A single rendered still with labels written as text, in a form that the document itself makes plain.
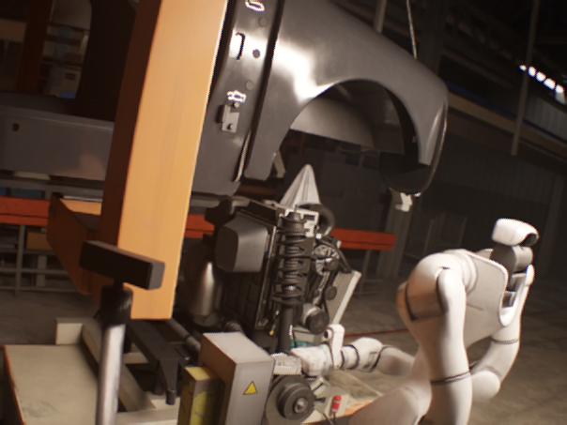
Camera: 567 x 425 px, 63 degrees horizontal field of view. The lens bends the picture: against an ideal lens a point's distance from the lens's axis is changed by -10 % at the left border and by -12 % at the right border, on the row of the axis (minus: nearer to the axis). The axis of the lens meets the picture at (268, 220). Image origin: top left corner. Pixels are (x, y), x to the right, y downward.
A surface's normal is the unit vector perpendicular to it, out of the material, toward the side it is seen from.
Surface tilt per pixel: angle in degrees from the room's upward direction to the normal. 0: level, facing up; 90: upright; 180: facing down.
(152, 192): 90
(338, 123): 90
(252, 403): 90
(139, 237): 90
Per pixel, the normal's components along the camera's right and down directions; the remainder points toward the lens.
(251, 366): 0.54, 0.22
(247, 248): 0.21, 0.17
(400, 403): -0.73, -0.07
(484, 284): -0.47, 0.07
